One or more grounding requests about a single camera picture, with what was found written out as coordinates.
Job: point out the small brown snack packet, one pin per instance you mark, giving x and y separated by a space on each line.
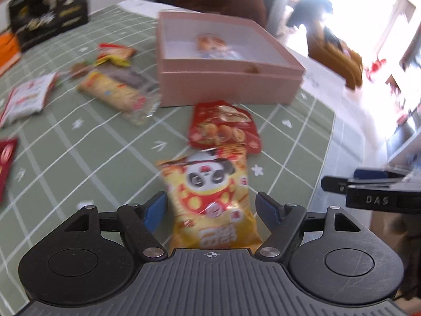
82 69

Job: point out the black cloth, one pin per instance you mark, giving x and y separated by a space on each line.
309 8

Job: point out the orange box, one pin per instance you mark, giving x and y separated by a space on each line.
8 54

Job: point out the green checked tablecloth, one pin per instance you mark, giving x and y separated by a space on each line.
95 161

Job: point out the orange white snack packet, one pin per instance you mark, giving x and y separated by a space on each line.
215 46

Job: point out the dark grey snack packet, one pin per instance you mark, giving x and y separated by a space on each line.
135 79

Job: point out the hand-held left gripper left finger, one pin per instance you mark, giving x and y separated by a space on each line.
155 210

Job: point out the black gift box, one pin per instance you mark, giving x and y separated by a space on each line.
46 10

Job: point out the clear yellow cake packet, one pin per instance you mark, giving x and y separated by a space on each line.
111 95

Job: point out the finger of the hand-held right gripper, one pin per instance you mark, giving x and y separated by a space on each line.
370 172
334 184

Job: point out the pink cardboard box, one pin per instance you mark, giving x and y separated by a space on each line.
227 82

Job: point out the red yellow snack packet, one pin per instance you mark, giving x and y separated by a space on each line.
115 54

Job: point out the brown garment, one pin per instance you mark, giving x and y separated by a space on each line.
332 56

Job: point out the red biscuit snack packet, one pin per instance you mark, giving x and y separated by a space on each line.
220 128

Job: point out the yellow panda snack packet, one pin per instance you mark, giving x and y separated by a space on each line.
210 200

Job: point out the white red-edged snack packet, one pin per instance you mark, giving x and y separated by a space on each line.
28 97

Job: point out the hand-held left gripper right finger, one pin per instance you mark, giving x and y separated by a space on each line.
267 210

